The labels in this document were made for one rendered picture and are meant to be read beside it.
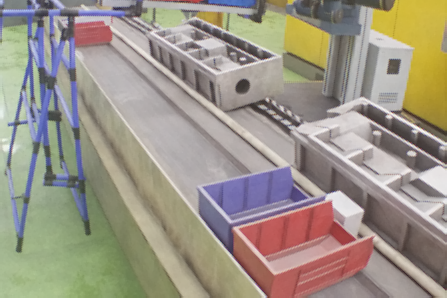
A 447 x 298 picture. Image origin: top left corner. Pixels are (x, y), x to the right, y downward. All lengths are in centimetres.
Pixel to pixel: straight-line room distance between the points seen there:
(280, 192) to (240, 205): 15
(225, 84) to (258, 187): 81
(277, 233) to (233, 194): 21
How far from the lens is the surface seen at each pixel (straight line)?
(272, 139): 190
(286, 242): 124
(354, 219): 134
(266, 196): 140
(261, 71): 215
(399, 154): 162
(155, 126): 195
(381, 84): 346
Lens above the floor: 157
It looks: 26 degrees down
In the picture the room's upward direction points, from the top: 4 degrees clockwise
